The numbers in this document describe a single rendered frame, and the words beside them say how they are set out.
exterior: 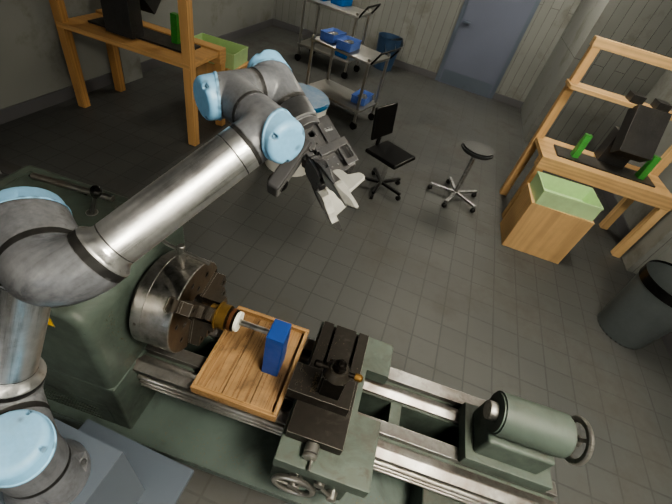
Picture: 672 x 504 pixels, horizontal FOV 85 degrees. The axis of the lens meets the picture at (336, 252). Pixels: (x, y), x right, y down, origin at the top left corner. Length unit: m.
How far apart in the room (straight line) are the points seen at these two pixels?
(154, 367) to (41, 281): 0.89
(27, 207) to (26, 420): 0.42
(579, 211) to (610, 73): 3.06
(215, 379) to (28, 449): 0.62
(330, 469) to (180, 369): 0.61
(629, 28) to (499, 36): 2.13
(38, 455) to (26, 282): 0.39
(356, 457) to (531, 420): 0.54
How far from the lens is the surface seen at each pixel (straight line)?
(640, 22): 6.57
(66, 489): 1.07
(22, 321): 0.84
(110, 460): 1.12
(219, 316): 1.25
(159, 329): 1.21
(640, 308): 3.68
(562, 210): 3.91
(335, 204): 0.75
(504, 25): 7.86
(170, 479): 1.44
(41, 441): 0.93
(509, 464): 1.52
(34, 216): 0.70
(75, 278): 0.61
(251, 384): 1.38
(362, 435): 1.33
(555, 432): 1.39
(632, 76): 6.72
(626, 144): 4.42
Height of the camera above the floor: 2.14
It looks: 43 degrees down
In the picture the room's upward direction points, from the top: 16 degrees clockwise
